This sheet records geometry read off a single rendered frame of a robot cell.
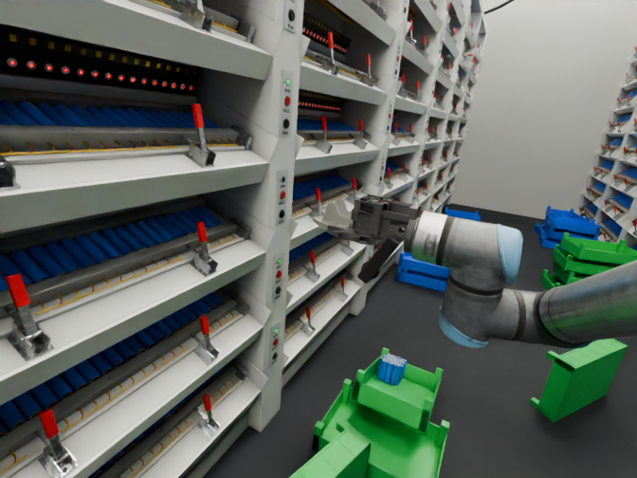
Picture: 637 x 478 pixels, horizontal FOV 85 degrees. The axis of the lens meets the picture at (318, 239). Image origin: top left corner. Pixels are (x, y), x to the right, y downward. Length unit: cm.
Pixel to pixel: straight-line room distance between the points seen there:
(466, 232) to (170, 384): 57
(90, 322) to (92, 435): 19
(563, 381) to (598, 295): 76
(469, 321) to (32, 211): 62
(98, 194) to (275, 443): 78
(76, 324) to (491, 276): 60
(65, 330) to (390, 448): 82
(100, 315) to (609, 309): 65
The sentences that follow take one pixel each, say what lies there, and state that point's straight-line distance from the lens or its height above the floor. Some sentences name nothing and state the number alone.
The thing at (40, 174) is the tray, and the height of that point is 73.
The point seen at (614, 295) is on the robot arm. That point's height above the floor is 64.
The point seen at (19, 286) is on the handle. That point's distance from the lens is 50.
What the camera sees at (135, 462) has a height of 18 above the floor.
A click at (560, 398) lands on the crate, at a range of 133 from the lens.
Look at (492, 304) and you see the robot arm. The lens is 65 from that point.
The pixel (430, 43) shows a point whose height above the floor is 120.
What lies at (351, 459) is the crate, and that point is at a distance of 78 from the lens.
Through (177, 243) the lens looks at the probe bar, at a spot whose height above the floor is 58.
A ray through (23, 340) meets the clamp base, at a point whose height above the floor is 55.
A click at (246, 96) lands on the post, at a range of 74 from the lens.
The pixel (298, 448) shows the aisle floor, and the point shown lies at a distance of 105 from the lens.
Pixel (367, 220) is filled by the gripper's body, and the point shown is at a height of 64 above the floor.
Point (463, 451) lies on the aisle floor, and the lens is 115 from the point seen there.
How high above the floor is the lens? 81
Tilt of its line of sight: 19 degrees down
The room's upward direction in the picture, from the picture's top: 5 degrees clockwise
